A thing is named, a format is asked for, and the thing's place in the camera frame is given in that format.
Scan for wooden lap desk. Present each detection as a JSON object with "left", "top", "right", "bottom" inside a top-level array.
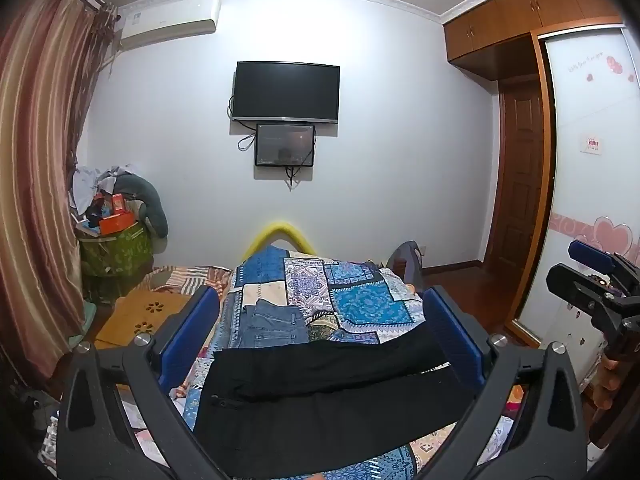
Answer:
[{"left": 94, "top": 292, "right": 193, "bottom": 349}]

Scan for wooden overhead cabinet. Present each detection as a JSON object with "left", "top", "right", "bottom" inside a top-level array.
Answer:
[{"left": 442, "top": 0, "right": 627, "bottom": 79}]

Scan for white air conditioner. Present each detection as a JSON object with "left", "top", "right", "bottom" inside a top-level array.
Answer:
[{"left": 118, "top": 0, "right": 222, "bottom": 51}]

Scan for blue jeans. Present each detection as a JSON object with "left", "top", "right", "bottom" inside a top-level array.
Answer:
[{"left": 235, "top": 299, "right": 311, "bottom": 350}]

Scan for green storage bag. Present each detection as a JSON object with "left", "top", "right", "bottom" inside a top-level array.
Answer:
[{"left": 77, "top": 221, "right": 154, "bottom": 279}]

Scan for blue patchwork blanket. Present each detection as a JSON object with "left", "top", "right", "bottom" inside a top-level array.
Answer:
[{"left": 180, "top": 246, "right": 526, "bottom": 480}]

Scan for striped brown curtain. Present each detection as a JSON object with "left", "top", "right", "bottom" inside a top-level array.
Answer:
[{"left": 0, "top": 0, "right": 119, "bottom": 396}]

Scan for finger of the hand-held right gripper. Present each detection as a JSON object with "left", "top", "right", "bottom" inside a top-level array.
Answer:
[
  {"left": 567, "top": 239, "right": 621, "bottom": 275},
  {"left": 545, "top": 262, "right": 608, "bottom": 312}
]

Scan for striped bed sheet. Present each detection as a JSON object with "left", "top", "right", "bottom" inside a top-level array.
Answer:
[{"left": 150, "top": 264, "right": 233, "bottom": 297}]

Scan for small wall monitor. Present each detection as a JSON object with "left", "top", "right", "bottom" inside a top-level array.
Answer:
[{"left": 255, "top": 122, "right": 316, "bottom": 168}]

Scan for grey backpack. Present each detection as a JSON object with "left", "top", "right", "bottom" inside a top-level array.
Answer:
[{"left": 385, "top": 241, "right": 425, "bottom": 292}]

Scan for grey plush pillow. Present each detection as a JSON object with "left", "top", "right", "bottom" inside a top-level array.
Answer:
[{"left": 117, "top": 174, "right": 169, "bottom": 237}]

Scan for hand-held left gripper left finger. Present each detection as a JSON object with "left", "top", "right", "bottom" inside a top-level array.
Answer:
[{"left": 55, "top": 286, "right": 237, "bottom": 480}]

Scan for brown wooden door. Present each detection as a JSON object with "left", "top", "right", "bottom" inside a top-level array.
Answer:
[{"left": 481, "top": 79, "right": 547, "bottom": 274}]

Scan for black wall television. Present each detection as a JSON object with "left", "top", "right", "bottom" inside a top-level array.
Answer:
[{"left": 233, "top": 61, "right": 341, "bottom": 125}]

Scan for person's right hand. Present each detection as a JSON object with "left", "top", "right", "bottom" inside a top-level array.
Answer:
[{"left": 596, "top": 347, "right": 632, "bottom": 412}]

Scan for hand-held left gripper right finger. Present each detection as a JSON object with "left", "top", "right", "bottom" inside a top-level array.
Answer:
[{"left": 422, "top": 285, "right": 588, "bottom": 480}]

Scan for pile of pale clothes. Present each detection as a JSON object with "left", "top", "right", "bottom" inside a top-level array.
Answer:
[{"left": 69, "top": 162, "right": 127, "bottom": 213}]

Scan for orange box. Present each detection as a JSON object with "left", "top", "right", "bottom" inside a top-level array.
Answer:
[{"left": 98, "top": 210, "right": 137, "bottom": 236}]

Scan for black pants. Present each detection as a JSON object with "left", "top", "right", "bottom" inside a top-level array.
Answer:
[{"left": 192, "top": 322, "right": 482, "bottom": 478}]

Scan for white heart-print wardrobe door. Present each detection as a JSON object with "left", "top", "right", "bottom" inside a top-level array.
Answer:
[{"left": 504, "top": 25, "right": 640, "bottom": 378}]

